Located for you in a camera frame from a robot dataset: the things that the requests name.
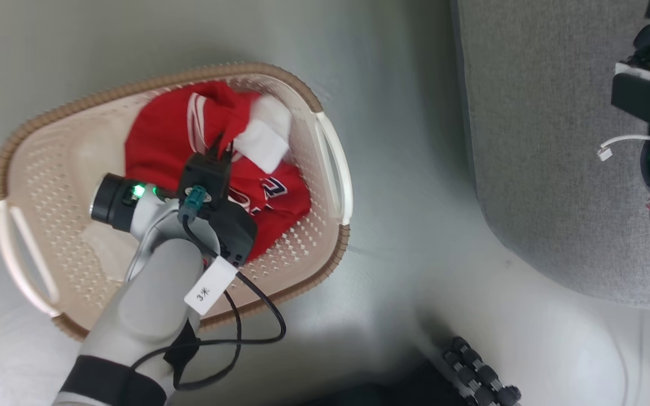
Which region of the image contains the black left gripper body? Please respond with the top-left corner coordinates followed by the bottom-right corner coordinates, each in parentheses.
top-left (201, 198), bottom-right (258, 268)

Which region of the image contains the red and white jersey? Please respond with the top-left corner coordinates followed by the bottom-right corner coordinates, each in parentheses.
top-left (124, 80), bottom-right (312, 263)

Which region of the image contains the beige perforated laundry basket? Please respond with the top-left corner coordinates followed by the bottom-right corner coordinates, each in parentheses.
top-left (0, 62), bottom-right (354, 342)

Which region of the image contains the grey carpet mat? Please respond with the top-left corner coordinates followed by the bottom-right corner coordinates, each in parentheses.
top-left (451, 0), bottom-right (650, 308)

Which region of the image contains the white paper cable label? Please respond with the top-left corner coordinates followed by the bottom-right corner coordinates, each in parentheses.
top-left (183, 256), bottom-right (239, 317)

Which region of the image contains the black cable with teal plug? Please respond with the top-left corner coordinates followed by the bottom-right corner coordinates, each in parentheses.
top-left (128, 188), bottom-right (287, 393)

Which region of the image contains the white cable with plug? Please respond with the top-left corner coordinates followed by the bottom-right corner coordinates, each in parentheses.
top-left (598, 134), bottom-right (650, 162)

